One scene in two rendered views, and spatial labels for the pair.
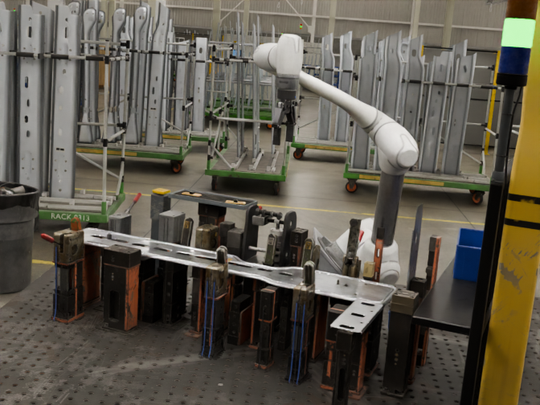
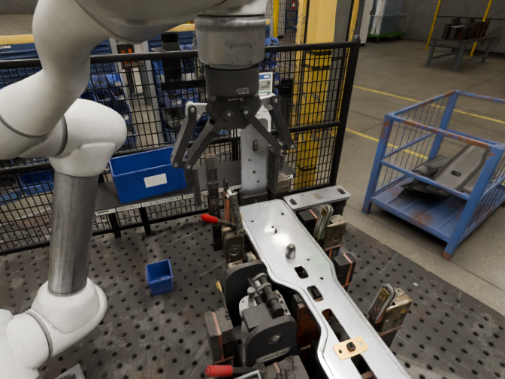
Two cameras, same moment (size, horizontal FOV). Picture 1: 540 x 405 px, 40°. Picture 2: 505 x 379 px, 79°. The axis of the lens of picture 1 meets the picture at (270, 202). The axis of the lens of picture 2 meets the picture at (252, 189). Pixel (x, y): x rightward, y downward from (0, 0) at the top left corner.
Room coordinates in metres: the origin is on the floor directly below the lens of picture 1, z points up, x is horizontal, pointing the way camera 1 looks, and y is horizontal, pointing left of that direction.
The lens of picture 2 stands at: (3.20, 0.31, 1.75)
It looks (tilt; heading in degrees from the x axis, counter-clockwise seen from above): 33 degrees down; 228
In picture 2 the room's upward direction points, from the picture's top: straight up
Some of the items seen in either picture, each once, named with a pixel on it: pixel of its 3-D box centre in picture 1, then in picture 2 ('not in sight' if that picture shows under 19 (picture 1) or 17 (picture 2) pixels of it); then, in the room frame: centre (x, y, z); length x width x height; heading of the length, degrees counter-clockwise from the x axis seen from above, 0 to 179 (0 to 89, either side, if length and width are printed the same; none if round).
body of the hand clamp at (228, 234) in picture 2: (348, 303); (234, 267); (2.72, -0.33, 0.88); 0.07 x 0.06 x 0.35; 158
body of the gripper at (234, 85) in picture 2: (286, 100); (233, 97); (2.93, -0.03, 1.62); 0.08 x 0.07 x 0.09; 158
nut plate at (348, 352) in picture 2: not in sight; (351, 347); (2.74, 0.16, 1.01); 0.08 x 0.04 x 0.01; 157
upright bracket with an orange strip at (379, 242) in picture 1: (374, 290); (228, 234); (2.67, -0.42, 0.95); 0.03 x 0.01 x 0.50; 68
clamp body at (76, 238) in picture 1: (68, 275); not in sight; (2.79, 0.78, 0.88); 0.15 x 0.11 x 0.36; 158
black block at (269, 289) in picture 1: (267, 328); (338, 287); (2.48, -0.02, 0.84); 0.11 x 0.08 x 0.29; 158
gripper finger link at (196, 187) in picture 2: (289, 132); (195, 183); (2.99, -0.06, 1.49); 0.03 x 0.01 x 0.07; 68
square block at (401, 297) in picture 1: (399, 343); (276, 209); (2.34, -0.47, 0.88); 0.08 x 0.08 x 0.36; 68
